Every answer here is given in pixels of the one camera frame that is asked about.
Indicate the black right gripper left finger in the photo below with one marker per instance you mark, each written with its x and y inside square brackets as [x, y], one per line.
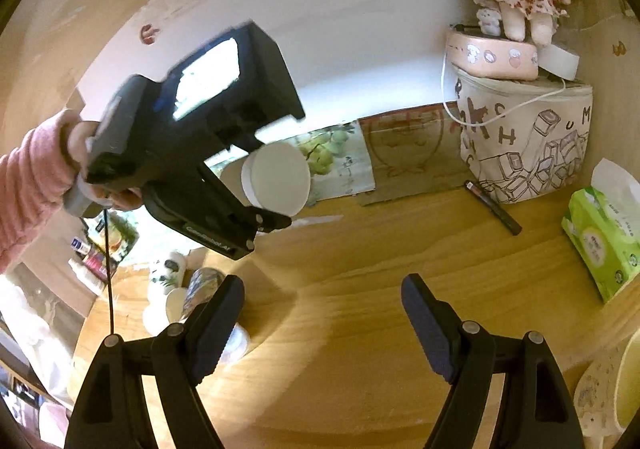
[111, 411]

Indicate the brown sleeve paper cup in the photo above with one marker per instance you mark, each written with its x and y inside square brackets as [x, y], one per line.
[275, 177]

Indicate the pink sleeved left forearm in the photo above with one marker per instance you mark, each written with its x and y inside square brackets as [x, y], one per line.
[34, 179]

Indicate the white leaf print paper cup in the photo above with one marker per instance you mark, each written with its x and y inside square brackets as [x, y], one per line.
[166, 275]

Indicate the patterned cup with clear lid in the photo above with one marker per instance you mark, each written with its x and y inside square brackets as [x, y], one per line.
[203, 285]

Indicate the left hand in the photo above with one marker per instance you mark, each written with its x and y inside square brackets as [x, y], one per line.
[75, 138]

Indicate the cream ceramic mug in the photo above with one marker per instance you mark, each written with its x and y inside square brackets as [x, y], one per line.
[606, 398]

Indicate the black pen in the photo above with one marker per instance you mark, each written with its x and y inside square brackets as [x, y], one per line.
[504, 217]

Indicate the grape picture calendar cards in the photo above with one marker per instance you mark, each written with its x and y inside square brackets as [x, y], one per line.
[337, 159]

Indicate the green tissue pack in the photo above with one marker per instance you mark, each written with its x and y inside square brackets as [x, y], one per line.
[602, 221]

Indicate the brown paper sheet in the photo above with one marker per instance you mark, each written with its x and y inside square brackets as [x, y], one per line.
[412, 152]

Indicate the printed canvas storage bag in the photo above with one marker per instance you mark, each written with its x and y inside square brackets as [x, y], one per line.
[522, 140]

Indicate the pink rounded box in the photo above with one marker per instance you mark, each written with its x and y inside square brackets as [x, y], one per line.
[492, 58]

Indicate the white tape roll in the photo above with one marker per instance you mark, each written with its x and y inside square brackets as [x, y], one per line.
[558, 61]

